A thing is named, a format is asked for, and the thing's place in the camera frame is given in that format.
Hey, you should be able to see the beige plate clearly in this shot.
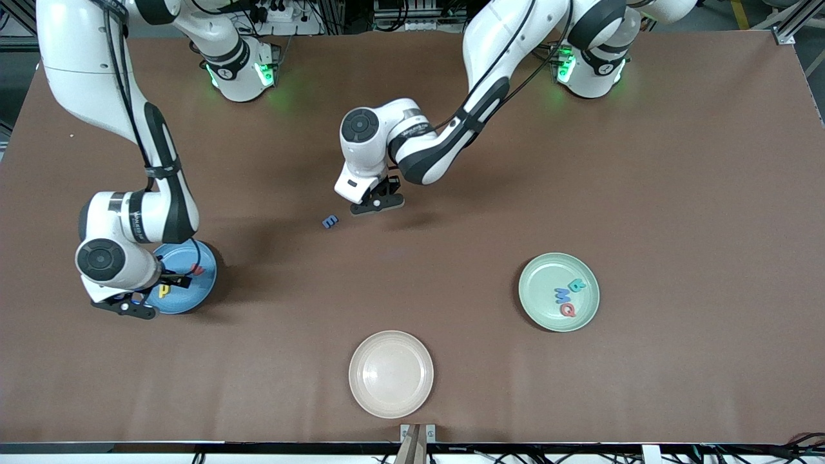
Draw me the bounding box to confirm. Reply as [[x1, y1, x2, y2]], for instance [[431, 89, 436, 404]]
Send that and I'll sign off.
[[349, 331, 434, 420]]

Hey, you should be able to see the white power strip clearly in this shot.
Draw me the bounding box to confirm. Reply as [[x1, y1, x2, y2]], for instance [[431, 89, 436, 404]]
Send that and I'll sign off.
[[248, 3, 323, 36]]

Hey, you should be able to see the brown table cover sheet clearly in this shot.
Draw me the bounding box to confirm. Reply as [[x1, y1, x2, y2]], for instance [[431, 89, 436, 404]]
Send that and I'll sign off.
[[0, 29, 825, 445]]

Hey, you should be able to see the pale green plate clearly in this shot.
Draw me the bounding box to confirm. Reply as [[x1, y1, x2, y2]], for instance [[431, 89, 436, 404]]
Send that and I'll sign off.
[[518, 252, 601, 333]]

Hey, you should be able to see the blue plate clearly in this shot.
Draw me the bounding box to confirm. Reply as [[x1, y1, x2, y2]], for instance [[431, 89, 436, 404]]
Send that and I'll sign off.
[[145, 240, 218, 315]]

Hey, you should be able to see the brown post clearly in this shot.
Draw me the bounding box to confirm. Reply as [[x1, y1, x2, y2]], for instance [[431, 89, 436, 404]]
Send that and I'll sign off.
[[394, 425, 427, 464]]

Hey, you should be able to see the grey equipment rack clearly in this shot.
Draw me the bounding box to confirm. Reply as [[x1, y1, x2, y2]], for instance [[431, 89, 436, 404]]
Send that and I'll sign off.
[[373, 0, 471, 33]]

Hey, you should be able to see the black cable bundle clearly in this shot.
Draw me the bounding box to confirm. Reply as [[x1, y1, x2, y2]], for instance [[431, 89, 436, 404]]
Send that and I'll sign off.
[[696, 432, 825, 464]]

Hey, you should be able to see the aluminium frame profile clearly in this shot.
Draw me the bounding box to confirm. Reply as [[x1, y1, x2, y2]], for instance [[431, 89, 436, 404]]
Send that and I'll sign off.
[[751, 0, 825, 46]]

